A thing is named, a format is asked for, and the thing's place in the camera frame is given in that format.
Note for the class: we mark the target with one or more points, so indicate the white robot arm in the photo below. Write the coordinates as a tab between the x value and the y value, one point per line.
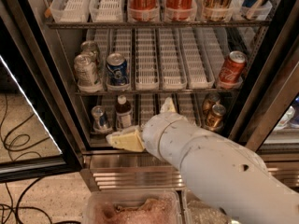
215	169

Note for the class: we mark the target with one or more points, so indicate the red coca-cola can middle shelf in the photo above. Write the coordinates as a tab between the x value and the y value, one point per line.
232	67

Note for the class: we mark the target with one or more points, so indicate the middle wire shelf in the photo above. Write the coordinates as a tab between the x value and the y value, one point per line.
153	91

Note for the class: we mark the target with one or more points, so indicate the silver soda can rear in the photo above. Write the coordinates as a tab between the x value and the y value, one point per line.
91	47

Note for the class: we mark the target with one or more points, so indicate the wire shelf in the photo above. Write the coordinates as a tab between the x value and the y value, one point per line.
157	24
175	130
153	91

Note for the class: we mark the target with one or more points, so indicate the top wire shelf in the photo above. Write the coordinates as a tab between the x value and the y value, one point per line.
157	24

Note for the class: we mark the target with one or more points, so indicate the clear bin with bubble wrap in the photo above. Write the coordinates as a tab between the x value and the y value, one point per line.
198	212

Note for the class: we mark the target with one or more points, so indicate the brown bottle white cap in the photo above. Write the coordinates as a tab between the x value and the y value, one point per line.
124	112

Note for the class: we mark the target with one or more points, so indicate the silver green soda can front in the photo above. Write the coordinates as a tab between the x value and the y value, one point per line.
86	71

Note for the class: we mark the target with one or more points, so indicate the gold can front bottom shelf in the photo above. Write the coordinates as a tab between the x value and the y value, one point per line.
215	115

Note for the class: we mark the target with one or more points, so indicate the black fridge door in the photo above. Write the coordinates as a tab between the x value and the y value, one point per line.
32	142

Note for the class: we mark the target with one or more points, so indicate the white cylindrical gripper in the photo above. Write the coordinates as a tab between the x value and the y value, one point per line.
153	133

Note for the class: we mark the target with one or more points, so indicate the gold can rear bottom shelf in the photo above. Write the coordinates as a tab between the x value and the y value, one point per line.
210	100

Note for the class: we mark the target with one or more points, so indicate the clear bin with pink wrap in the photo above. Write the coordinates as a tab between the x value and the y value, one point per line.
133	206

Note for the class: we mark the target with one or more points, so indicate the blue pepsi can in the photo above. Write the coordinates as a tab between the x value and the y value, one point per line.
117	69

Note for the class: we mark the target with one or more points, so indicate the bottom wire shelf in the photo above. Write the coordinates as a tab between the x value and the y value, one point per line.
175	130

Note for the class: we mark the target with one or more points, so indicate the steel fridge base grille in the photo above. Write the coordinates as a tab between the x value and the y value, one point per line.
118	169

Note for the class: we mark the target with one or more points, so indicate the blue can bottom shelf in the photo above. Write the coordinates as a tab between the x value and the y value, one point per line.
100	120

